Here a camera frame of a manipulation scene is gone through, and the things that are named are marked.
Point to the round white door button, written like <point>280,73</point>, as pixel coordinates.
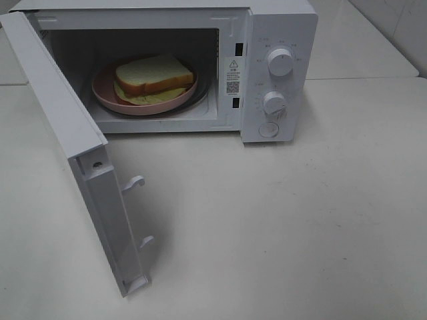
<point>268,129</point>

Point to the white bread sandwich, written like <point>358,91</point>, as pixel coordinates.
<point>152,80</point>

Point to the pink round plate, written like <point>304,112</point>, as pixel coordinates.
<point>103,89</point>

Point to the white microwave door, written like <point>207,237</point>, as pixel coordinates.
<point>85,148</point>

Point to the glass microwave turntable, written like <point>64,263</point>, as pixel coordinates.
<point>197,100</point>

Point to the white microwave oven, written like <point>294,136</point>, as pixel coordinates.
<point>226,42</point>

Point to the white upper microwave knob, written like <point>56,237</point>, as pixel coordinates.
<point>280,61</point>

